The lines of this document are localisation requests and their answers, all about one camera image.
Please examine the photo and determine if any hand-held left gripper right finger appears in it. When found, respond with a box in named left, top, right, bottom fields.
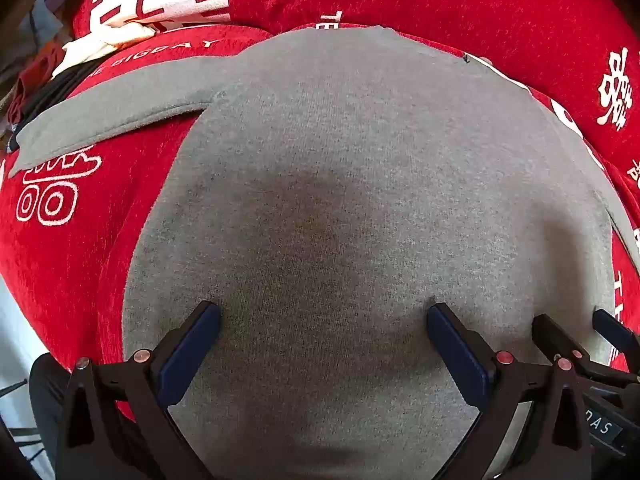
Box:
left=425, top=302, right=594, bottom=480

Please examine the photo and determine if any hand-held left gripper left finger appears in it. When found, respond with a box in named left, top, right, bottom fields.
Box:
left=55, top=301, right=223, bottom=480

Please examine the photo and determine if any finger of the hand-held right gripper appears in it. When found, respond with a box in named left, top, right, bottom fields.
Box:
left=531, top=313, right=603, bottom=377
left=592, top=308, right=640, bottom=386

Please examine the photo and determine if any grey sweater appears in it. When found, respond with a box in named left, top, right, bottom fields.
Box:
left=9, top=25, right=640, bottom=480

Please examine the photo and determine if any black cloth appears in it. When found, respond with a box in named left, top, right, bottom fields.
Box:
left=9, top=61, right=97, bottom=132

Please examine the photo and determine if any white cloth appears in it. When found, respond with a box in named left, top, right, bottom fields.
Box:
left=51, top=16, right=157, bottom=79

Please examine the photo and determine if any dark red cloth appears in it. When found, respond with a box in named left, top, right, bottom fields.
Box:
left=7, top=41, right=67, bottom=127

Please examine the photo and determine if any red printed blanket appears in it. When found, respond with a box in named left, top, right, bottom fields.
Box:
left=0, top=0, right=640, bottom=423

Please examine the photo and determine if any blue grey cloth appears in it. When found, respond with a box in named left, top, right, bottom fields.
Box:
left=20, top=0, right=87, bottom=47

